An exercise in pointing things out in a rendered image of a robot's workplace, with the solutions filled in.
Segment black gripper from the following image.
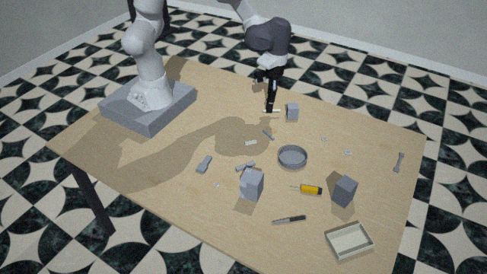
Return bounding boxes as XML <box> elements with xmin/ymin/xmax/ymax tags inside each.
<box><xmin>266</xmin><ymin>65</ymin><xmax>285</xmax><ymax>113</ymax></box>

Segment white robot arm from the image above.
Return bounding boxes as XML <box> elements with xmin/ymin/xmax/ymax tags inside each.
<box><xmin>121</xmin><ymin>0</ymin><xmax>291</xmax><ymax>112</ymax></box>

